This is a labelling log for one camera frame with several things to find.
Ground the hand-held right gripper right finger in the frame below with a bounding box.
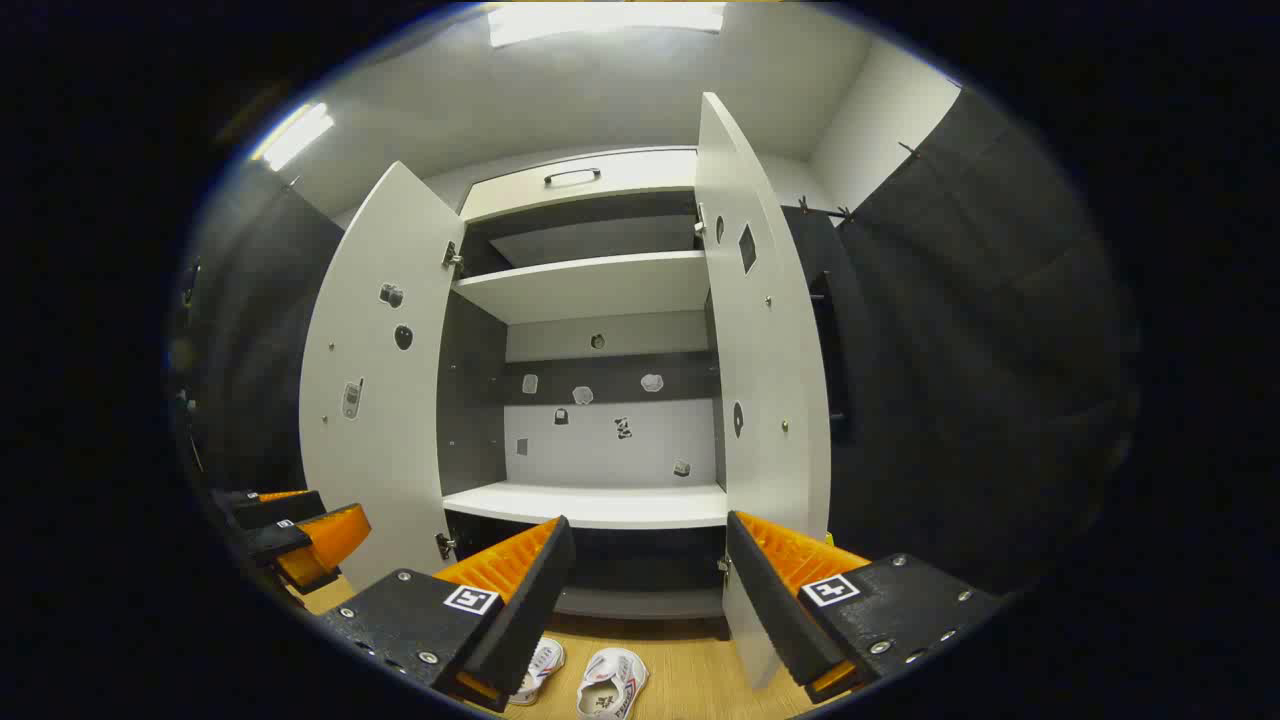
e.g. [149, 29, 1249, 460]
[724, 510, 1005, 705]

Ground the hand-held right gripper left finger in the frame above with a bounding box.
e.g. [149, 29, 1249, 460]
[318, 515, 578, 714]

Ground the white shoe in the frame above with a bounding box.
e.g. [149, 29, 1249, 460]
[576, 647, 650, 720]
[508, 637, 567, 707]

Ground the white and grey shoe cabinet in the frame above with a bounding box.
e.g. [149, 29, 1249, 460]
[437, 147, 731, 621]

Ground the white cabinet shelf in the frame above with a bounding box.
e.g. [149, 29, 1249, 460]
[452, 250, 712, 325]
[443, 481, 729, 530]

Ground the white cabinet drawer front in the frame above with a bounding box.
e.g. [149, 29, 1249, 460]
[460, 148, 699, 224]

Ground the ceiling light panel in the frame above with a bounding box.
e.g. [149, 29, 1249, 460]
[253, 100, 337, 173]

